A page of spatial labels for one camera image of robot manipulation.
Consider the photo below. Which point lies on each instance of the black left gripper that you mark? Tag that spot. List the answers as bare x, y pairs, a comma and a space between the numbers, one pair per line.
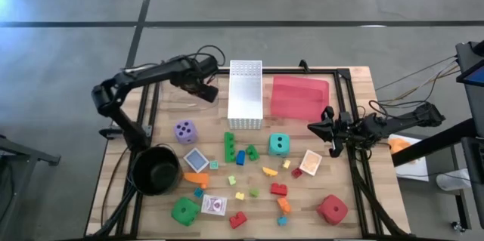
206, 93

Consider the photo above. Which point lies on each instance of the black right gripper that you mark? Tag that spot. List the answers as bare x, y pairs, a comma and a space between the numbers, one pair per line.
349, 127

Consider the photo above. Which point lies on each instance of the purple foam die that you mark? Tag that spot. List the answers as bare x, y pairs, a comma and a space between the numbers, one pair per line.
186, 137

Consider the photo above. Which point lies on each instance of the small red toy block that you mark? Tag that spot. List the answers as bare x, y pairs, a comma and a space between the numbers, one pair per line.
296, 173

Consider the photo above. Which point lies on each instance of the small yellow toy block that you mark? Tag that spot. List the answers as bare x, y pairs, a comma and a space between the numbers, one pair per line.
239, 196
286, 164

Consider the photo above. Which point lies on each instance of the teal foam die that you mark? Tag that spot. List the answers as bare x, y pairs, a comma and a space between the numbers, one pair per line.
276, 150

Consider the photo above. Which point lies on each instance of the long green toy block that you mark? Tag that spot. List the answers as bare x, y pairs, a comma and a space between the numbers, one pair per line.
229, 154

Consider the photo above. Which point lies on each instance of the small teal toy block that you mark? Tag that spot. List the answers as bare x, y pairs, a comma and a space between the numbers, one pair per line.
198, 192
214, 164

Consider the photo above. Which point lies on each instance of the curved yellow toy block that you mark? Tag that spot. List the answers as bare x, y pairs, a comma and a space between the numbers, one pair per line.
270, 172

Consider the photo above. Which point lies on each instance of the red stepped toy block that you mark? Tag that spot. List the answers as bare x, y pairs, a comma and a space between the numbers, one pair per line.
237, 220
278, 189

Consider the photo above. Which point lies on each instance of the long orange toy block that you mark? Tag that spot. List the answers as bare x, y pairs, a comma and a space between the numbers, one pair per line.
196, 178

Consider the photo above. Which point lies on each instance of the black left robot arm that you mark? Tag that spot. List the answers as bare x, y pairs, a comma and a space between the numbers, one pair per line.
151, 71

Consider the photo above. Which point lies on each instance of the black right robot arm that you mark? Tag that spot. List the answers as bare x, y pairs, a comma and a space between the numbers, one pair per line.
408, 118

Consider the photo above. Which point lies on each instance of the clear plastic bin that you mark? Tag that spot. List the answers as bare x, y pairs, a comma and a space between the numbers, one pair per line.
177, 99

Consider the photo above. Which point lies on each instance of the orange-backed card deck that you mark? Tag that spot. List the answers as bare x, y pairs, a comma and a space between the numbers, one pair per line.
310, 162

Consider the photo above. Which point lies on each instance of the white perforated bin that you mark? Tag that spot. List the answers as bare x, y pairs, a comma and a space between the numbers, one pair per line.
246, 93

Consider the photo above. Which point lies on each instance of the pink translucent tray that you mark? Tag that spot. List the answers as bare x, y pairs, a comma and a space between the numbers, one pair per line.
298, 99

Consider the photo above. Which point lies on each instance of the orange object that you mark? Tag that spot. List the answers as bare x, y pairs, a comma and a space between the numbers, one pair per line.
399, 146

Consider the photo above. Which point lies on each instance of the red foam die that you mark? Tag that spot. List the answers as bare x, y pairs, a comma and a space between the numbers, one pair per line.
332, 214

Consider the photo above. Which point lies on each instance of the light green toy block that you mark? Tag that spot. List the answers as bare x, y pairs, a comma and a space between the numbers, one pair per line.
231, 180

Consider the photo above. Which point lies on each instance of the white paper sheet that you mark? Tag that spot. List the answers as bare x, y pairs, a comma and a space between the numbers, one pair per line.
416, 165

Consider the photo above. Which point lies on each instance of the black round pot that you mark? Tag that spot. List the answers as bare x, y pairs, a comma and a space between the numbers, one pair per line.
155, 173

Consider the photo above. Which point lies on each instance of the lime green toy block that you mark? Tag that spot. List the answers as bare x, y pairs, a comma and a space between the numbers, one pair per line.
254, 193

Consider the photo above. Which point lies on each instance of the small blue toy block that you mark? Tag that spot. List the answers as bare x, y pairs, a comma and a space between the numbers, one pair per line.
282, 221

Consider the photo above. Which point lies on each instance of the black slanted beam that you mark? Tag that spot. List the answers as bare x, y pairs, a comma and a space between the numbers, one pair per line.
435, 143

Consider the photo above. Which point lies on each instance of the green foam die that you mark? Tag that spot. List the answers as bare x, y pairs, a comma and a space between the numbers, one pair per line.
191, 216

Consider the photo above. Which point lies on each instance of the black equipment tower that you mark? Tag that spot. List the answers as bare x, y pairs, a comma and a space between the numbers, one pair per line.
472, 101

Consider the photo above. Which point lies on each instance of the blue screen laptop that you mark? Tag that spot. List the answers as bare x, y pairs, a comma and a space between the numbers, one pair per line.
476, 76

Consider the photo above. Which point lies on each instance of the grey caster wheel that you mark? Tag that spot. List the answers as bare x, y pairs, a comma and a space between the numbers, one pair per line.
457, 226

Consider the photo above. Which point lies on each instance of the black side table frame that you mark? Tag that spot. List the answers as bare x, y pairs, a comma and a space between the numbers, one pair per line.
38, 153

